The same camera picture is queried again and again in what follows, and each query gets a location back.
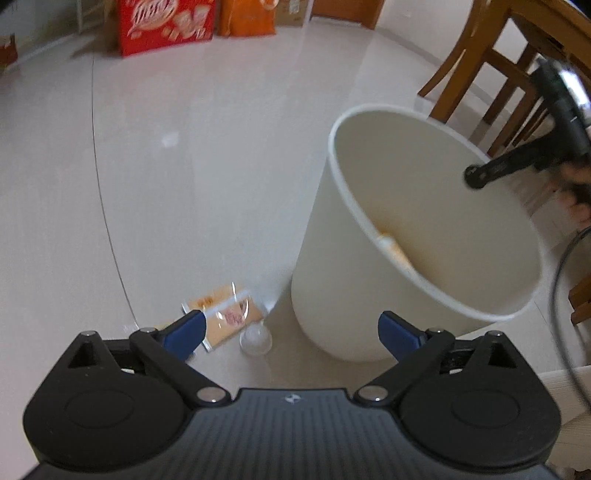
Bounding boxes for orange milk tea packet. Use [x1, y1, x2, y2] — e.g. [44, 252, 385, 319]
[180, 284, 266, 354]

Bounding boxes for person's white trousers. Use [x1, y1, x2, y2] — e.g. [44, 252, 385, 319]
[538, 369, 591, 480]

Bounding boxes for person's right hand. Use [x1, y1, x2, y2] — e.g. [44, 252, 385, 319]
[551, 161, 591, 227]

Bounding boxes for brown cardboard box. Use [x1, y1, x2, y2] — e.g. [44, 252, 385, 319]
[274, 0, 315, 27]

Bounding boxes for orange shopping bag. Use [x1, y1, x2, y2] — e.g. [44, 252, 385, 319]
[217, 0, 278, 38]

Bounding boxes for white trash bin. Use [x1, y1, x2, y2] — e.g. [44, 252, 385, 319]
[291, 105, 543, 361]

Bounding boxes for colourful printed box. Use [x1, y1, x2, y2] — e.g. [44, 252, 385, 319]
[0, 34, 19, 70]

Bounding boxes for red printed carton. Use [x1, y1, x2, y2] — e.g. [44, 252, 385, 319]
[115, 0, 215, 57]

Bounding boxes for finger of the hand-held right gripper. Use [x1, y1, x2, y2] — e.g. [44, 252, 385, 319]
[464, 136, 564, 190]

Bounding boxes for black cable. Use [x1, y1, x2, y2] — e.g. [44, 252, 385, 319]
[549, 226, 591, 403]

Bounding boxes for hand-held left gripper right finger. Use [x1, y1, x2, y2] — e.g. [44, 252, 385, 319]
[355, 311, 525, 408]

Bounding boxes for small clear cup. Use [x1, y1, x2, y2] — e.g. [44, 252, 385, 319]
[240, 324, 272, 356]

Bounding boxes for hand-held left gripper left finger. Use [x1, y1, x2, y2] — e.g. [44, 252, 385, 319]
[65, 310, 230, 407]

